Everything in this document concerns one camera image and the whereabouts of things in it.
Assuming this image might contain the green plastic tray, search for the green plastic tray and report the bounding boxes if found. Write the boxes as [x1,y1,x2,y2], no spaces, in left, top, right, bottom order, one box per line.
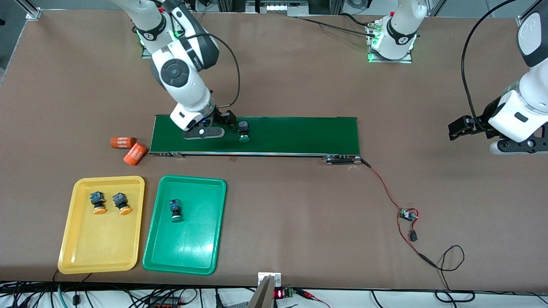
[142,175,227,275]

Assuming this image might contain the orange cylinder marked 4680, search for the orange cylinder marked 4680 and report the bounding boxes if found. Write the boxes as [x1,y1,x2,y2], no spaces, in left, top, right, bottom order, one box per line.
[110,136,137,149]
[123,142,149,166]

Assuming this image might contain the red and black wire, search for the red and black wire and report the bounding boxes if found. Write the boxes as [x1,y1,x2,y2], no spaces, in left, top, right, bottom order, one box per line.
[359,158,429,261]

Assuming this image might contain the green conveyor belt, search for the green conveyor belt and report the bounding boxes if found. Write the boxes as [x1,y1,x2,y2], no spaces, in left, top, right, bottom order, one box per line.
[149,115,362,165]

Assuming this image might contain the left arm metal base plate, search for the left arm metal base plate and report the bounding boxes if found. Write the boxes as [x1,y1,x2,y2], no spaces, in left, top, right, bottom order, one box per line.
[367,24,414,64]

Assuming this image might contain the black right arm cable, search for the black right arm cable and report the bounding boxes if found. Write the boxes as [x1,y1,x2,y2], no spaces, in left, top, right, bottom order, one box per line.
[200,33,241,107]

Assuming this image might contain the silver mounting bracket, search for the silver mounting bracket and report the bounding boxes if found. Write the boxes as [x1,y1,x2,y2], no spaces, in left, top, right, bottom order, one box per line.
[258,272,282,288]

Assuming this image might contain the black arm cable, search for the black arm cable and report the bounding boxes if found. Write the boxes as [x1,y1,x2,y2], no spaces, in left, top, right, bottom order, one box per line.
[461,0,511,129]
[200,33,241,107]

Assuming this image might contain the grey metal bar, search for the grey metal bar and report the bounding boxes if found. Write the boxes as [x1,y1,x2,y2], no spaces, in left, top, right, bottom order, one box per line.
[247,276,275,308]

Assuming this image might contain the yellow plastic tray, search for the yellow plastic tray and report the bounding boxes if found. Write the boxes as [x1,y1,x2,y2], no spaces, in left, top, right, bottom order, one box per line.
[57,176,145,274]

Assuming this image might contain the yellow mushroom push button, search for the yellow mushroom push button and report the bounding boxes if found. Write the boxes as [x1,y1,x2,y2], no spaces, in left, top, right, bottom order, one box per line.
[112,192,132,216]
[89,191,107,215]

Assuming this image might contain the red clip lead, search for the red clip lead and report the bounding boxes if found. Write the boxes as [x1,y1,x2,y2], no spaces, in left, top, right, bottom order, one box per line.
[295,289,330,308]

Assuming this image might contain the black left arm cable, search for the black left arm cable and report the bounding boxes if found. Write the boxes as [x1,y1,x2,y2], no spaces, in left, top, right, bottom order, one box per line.
[461,0,511,129]

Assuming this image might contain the thin black looped cable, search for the thin black looped cable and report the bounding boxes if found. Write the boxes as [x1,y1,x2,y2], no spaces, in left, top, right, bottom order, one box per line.
[417,245,476,302]

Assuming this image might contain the black cable behind bases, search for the black cable behind bases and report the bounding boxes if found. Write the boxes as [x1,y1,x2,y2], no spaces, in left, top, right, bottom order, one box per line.
[295,13,377,37]

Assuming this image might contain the white light box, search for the white light box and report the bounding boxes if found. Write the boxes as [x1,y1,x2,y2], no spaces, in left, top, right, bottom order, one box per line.
[246,0,309,17]

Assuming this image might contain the orange power strip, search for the orange power strip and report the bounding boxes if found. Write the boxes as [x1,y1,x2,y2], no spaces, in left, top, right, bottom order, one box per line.
[148,296,182,308]

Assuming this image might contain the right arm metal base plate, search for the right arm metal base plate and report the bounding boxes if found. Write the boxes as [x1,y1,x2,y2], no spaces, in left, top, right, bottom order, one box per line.
[142,17,191,59]

